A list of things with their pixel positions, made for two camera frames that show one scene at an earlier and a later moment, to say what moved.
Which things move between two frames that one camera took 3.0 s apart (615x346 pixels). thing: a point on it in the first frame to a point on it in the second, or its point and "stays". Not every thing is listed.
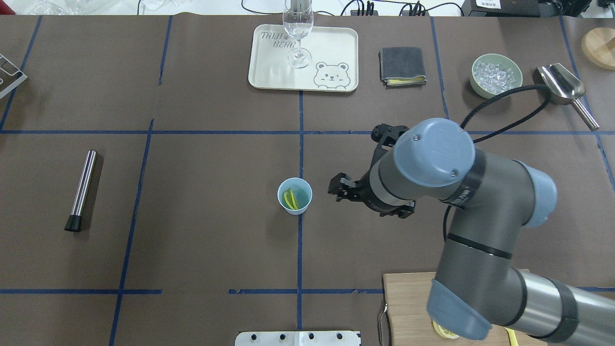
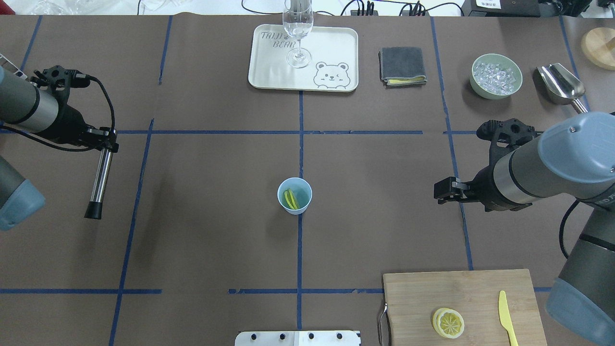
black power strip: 355,13 stays
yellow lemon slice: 291,199 stays
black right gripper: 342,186 to 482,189
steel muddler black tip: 82,192 to 94,210
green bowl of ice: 492,74 stays
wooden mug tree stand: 598,44 stays
